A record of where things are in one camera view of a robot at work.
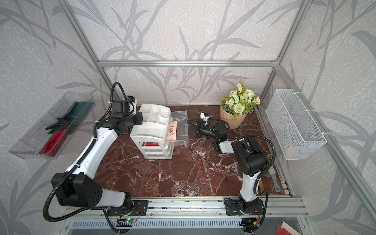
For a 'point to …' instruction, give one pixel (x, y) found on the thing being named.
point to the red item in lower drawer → (152, 144)
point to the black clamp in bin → (62, 122)
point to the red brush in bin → (54, 143)
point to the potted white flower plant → (234, 107)
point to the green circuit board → (129, 220)
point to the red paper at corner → (286, 229)
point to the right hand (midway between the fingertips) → (187, 125)
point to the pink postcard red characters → (172, 130)
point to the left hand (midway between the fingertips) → (140, 115)
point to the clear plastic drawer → (182, 123)
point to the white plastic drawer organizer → (152, 132)
